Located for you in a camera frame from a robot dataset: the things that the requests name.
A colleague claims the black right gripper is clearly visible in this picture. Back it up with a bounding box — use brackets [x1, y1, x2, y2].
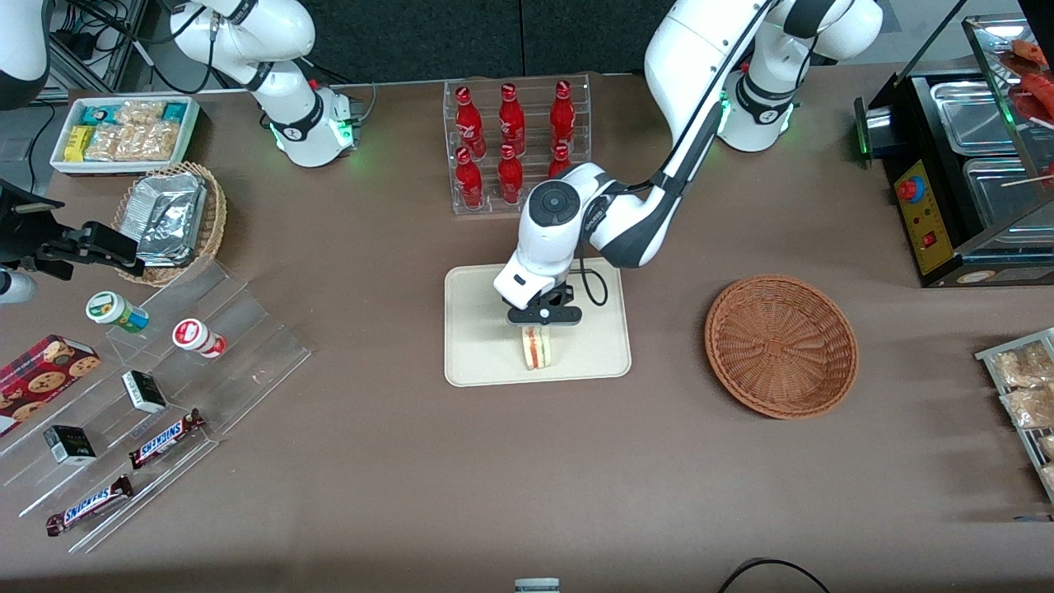
[0, 180, 146, 282]

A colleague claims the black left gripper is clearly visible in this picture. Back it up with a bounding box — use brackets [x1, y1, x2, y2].
[506, 284, 583, 343]

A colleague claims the triangular sandwich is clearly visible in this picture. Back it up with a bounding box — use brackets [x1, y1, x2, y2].
[521, 325, 556, 371]

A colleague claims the cream rectangular tray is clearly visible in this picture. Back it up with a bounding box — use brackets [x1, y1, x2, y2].
[444, 257, 632, 388]

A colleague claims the white rectangular snack tray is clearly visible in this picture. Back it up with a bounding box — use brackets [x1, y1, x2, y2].
[49, 96, 201, 176]

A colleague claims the light wicker basket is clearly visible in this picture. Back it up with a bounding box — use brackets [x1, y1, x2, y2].
[111, 161, 228, 287]

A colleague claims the brown round wicker basket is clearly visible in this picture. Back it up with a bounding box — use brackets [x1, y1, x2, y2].
[704, 274, 860, 420]

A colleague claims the tray of bagged snacks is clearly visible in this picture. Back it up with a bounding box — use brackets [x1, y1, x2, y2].
[975, 328, 1054, 505]

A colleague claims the green sunflower-lidded cup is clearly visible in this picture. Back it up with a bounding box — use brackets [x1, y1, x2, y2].
[86, 291, 151, 334]

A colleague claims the silver foil packet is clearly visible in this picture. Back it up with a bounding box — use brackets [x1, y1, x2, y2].
[132, 172, 208, 268]

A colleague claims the clear bag of biscuits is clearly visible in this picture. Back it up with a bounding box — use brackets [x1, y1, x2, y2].
[130, 122, 182, 161]
[84, 126, 131, 162]
[115, 100, 167, 126]

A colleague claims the red tartan cookie box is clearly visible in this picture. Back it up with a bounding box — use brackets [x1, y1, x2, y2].
[0, 334, 101, 437]

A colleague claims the red-lidded yogurt cup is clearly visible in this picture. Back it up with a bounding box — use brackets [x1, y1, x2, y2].
[172, 318, 227, 359]

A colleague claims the small black carton box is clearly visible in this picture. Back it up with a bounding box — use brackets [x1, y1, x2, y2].
[43, 425, 97, 466]
[122, 371, 168, 414]

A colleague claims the clear acrylic stepped display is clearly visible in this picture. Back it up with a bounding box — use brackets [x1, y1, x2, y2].
[0, 259, 312, 554]

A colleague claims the Snickers chocolate bar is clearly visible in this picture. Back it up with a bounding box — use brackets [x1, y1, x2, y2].
[128, 409, 206, 470]
[45, 475, 134, 537]

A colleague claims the clear acrylic bottle rack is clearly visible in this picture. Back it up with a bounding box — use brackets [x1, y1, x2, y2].
[443, 72, 594, 217]

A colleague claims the black food warmer machine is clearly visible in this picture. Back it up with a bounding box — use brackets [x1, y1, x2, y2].
[853, 0, 1054, 289]

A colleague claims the clear bag of snacks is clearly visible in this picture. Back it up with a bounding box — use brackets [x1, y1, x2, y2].
[991, 342, 1054, 390]
[1000, 384, 1054, 431]

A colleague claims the steel food pan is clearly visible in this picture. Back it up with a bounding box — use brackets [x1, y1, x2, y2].
[930, 80, 1030, 157]
[962, 156, 1054, 231]

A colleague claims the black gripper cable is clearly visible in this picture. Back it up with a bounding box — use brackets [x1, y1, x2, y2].
[576, 258, 610, 308]

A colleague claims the black cables bundle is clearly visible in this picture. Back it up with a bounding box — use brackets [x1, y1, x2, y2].
[45, 0, 215, 96]

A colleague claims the black cable loop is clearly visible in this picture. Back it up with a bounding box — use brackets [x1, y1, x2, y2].
[716, 558, 832, 593]

